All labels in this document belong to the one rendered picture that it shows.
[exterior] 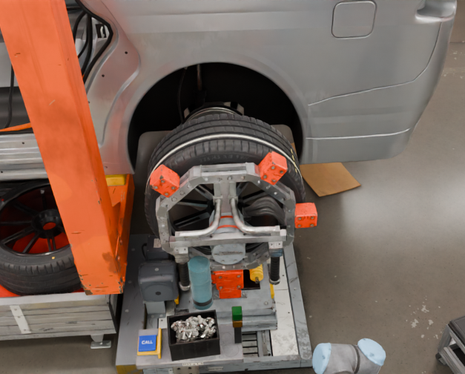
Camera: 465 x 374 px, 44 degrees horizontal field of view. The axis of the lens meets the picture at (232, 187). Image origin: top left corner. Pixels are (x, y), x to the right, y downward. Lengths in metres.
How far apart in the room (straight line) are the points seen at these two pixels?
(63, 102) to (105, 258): 0.74
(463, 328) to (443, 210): 1.16
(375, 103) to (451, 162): 1.61
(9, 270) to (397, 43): 1.97
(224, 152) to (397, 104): 0.87
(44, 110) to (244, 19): 0.85
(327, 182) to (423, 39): 1.52
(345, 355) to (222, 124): 0.98
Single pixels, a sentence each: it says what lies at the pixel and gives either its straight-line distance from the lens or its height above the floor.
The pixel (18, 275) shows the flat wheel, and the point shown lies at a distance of 2.85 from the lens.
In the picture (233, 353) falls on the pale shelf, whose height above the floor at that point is 0.45.
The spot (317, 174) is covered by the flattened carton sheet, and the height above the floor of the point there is 0.01.
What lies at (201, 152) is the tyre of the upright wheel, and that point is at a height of 1.16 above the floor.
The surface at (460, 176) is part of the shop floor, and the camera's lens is 4.03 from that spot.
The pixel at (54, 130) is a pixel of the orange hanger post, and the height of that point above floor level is 1.39.
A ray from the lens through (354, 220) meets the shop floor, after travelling 3.55.
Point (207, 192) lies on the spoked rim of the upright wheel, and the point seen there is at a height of 0.94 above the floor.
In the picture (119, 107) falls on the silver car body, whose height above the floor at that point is 1.12.
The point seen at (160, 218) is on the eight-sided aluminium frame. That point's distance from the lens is 2.25.
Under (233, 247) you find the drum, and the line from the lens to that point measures 2.16.
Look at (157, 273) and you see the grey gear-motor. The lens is 2.73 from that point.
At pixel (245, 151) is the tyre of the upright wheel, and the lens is 2.14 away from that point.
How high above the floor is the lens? 2.48
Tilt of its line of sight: 42 degrees down
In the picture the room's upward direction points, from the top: 2 degrees counter-clockwise
